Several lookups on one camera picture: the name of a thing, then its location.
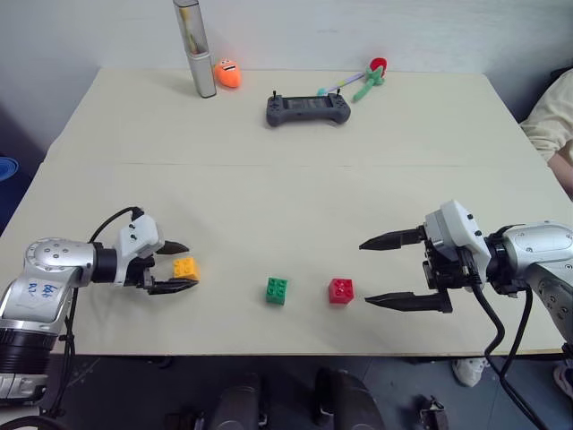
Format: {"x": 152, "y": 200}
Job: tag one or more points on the green building block cube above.
{"x": 276, "y": 291}

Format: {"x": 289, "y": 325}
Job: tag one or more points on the orange plush toy with face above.
{"x": 228, "y": 74}

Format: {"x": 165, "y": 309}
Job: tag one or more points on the dark grey handheld controller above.
{"x": 309, "y": 112}

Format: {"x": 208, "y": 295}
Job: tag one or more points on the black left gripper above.
{"x": 139, "y": 272}

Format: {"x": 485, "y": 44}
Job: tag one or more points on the person's bare forearm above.
{"x": 563, "y": 172}

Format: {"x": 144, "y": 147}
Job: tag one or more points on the plush red rose green stem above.
{"x": 373, "y": 76}

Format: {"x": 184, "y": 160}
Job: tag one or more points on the red building block cube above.
{"x": 341, "y": 291}

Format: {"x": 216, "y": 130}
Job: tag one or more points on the pastel coloured pen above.
{"x": 342, "y": 83}

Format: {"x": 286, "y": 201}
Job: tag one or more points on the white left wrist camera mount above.
{"x": 136, "y": 235}

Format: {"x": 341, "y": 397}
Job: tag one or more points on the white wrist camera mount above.
{"x": 136, "y": 235}
{"x": 456, "y": 228}

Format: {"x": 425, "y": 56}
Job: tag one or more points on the person in beige shirt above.
{"x": 550, "y": 116}

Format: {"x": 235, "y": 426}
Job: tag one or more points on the blue round object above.
{"x": 8, "y": 168}

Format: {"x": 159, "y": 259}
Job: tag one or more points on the yellow building block cube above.
{"x": 185, "y": 269}

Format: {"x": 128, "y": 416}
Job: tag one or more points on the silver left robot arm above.
{"x": 40, "y": 277}

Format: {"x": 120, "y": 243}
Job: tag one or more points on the pinkish white sneaker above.
{"x": 565, "y": 380}

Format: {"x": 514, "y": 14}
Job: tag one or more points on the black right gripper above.
{"x": 447, "y": 271}

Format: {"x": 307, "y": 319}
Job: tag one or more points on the dark rounded shape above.
{"x": 237, "y": 403}
{"x": 347, "y": 401}

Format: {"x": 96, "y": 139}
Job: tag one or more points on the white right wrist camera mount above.
{"x": 456, "y": 228}

